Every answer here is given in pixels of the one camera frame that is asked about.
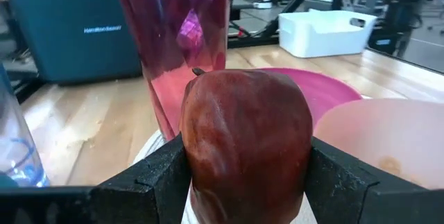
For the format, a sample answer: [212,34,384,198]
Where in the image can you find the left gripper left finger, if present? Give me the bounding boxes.
[0,135,192,224]

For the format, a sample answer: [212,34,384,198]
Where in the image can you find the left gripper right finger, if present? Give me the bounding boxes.
[304,136,444,224]

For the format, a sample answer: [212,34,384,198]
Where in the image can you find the pale pink bowl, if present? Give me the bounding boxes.
[312,98,444,191]

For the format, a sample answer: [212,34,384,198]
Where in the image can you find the magenta plate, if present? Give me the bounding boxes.
[256,67,364,128]

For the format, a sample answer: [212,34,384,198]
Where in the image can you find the dark red apple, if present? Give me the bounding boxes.
[178,67,314,224]

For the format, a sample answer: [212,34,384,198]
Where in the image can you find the red faceted tumbler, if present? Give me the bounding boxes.
[118,0,232,142]

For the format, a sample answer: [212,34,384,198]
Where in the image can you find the clear drinking glass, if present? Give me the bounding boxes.
[0,61,51,188]

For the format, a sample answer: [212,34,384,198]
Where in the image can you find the white plastic bin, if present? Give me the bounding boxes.
[277,8,379,59]

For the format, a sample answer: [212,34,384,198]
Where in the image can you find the black toaster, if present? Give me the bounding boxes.
[6,0,167,85]

